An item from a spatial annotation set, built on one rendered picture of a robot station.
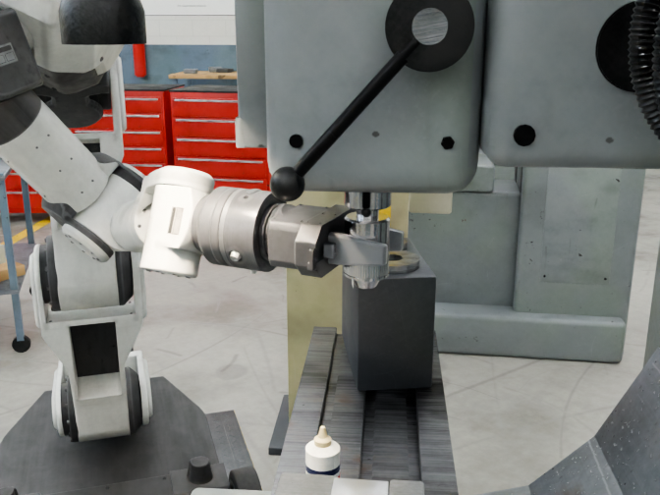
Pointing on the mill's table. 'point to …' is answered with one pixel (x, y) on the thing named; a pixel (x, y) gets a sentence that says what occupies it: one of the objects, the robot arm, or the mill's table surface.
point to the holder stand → (392, 325)
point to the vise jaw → (304, 484)
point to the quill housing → (437, 121)
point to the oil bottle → (322, 455)
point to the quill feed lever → (444, 24)
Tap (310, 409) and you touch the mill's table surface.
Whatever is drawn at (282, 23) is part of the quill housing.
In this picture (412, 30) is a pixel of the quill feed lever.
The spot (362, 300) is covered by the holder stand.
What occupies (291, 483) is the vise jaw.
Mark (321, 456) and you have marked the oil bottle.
